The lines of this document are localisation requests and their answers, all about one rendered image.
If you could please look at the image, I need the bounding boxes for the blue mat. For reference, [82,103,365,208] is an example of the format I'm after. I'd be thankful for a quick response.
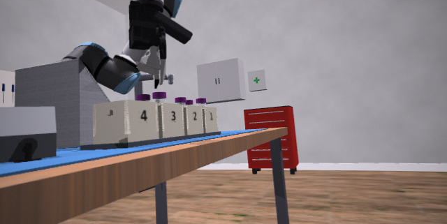
[0,128,268,177]

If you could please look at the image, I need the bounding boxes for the centrifuge tube with purple cap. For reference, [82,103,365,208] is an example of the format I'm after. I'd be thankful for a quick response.
[175,97,186,105]

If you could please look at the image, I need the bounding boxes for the white bucket adapter with holes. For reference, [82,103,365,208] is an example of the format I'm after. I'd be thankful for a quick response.
[158,103,184,138]
[183,105,204,135]
[202,107,219,133]

